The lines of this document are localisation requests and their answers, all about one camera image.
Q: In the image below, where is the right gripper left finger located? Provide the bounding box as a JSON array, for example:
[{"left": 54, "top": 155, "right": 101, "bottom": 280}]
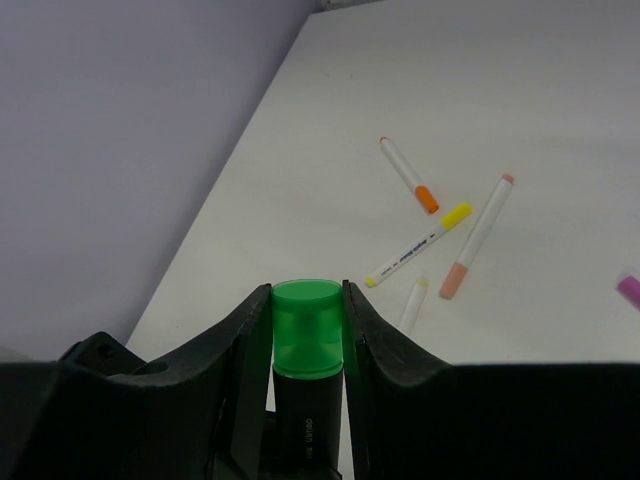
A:
[{"left": 1, "top": 285, "right": 272, "bottom": 479}]

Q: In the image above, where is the peach cap marker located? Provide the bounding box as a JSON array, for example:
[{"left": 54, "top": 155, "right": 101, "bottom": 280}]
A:
[{"left": 439, "top": 174, "right": 514, "bottom": 300}]

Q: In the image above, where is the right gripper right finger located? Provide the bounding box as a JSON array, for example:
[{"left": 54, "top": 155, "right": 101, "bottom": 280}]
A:
[{"left": 342, "top": 282, "right": 639, "bottom": 479}]

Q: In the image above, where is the green highlighter cap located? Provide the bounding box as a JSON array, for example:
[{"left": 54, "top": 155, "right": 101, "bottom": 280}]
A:
[{"left": 271, "top": 279, "right": 345, "bottom": 380}]

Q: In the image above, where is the pale yellow cap marker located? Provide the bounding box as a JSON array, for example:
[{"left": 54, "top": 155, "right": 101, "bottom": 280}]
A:
[{"left": 398, "top": 276, "right": 429, "bottom": 335}]

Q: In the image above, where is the black green highlighter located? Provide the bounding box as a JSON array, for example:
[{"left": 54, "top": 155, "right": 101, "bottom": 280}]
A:
[{"left": 264, "top": 367, "right": 346, "bottom": 480}]

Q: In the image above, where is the orange cap marker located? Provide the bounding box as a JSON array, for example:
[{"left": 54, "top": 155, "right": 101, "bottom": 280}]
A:
[{"left": 379, "top": 137, "right": 440, "bottom": 214}]

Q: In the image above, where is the pink cap marker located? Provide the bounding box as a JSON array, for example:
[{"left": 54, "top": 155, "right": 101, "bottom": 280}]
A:
[{"left": 616, "top": 275, "right": 640, "bottom": 310}]

